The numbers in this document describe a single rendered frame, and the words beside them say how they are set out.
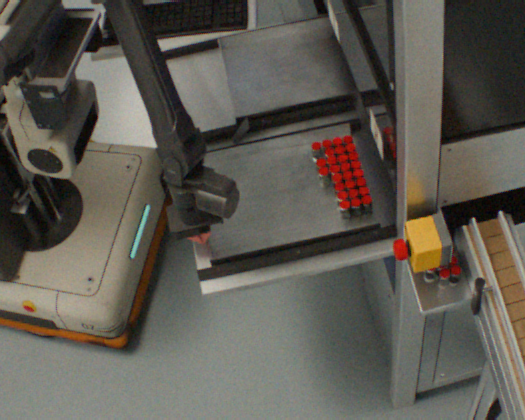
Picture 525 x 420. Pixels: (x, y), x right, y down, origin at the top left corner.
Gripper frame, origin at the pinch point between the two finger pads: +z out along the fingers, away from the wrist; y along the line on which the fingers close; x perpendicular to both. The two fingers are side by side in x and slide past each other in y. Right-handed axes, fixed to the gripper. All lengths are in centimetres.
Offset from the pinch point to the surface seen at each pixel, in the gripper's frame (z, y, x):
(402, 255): -8.8, 35.0, -20.3
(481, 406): 48, 52, -34
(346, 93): -0.7, 37.0, 27.8
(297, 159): 2.6, 22.6, 15.7
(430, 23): -59, 42, -14
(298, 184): 2.7, 21.3, 9.4
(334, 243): 1.2, 24.7, -7.7
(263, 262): 1.2, 10.5, -7.9
